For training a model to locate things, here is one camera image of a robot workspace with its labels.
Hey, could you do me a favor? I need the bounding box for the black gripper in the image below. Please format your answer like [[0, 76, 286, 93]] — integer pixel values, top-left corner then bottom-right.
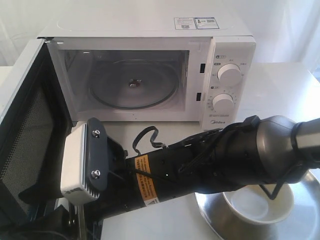
[[74, 139, 201, 240]]

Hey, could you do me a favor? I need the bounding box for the white microwave door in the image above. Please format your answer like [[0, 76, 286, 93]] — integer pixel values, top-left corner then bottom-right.
[[0, 39, 72, 226]]

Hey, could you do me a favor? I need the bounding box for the white ceramic bowl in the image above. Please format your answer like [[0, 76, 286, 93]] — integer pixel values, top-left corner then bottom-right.
[[222, 184, 295, 225]]

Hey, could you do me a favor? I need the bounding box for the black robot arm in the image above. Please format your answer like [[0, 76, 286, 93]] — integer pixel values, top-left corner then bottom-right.
[[11, 115, 320, 240]]

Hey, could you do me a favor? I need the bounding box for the glass microwave turntable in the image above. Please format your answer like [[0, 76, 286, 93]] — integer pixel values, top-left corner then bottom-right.
[[90, 59, 179, 110]]

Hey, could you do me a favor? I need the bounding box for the white microwave oven body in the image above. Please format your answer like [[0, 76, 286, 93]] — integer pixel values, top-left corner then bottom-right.
[[40, 14, 256, 130]]

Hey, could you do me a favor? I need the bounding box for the upper white control knob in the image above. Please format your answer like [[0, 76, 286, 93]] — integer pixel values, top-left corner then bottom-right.
[[217, 63, 242, 86]]

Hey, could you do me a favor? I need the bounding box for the round stainless steel tray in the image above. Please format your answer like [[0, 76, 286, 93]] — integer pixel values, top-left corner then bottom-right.
[[195, 172, 320, 240]]

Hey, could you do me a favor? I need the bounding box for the blue white info sticker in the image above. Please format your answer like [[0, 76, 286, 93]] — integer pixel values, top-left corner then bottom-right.
[[174, 17, 219, 30]]

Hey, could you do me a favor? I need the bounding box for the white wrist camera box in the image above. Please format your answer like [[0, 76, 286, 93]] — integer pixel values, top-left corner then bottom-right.
[[60, 117, 109, 206]]

